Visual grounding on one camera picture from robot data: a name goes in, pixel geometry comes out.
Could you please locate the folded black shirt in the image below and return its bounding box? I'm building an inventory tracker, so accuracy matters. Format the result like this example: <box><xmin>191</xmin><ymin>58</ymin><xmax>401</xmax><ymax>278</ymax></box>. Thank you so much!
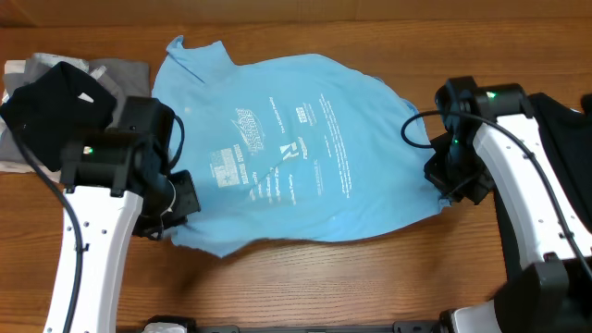
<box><xmin>1</xmin><ymin>62</ymin><xmax>117</xmax><ymax>172</ymax></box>

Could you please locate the black t-shirt under blue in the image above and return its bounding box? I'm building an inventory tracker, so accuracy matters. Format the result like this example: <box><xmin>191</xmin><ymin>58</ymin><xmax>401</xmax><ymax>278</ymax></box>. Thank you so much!
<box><xmin>475</xmin><ymin>93</ymin><xmax>591</xmax><ymax>278</ymax></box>

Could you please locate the folded grey shirt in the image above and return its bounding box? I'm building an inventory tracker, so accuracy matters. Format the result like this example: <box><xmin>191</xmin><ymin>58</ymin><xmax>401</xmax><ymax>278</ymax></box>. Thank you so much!
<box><xmin>9</xmin><ymin>53</ymin><xmax>150</xmax><ymax>165</ymax></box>

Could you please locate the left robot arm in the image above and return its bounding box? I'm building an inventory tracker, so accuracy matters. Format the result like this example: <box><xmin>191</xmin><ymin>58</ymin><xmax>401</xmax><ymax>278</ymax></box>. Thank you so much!
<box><xmin>44</xmin><ymin>97</ymin><xmax>201</xmax><ymax>332</ymax></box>

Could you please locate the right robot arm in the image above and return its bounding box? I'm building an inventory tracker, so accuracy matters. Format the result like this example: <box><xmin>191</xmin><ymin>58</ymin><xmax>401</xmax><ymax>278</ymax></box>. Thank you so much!
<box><xmin>424</xmin><ymin>77</ymin><xmax>591</xmax><ymax>332</ymax></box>

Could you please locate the light blue printed t-shirt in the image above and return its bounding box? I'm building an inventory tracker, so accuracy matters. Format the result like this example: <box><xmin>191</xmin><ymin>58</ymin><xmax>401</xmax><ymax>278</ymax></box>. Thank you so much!
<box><xmin>152</xmin><ymin>38</ymin><xmax>449</xmax><ymax>257</ymax></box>

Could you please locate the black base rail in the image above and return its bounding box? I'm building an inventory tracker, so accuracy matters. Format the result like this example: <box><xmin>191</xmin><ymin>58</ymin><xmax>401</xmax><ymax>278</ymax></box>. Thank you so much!
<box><xmin>142</xmin><ymin>314</ymin><xmax>445</xmax><ymax>333</ymax></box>

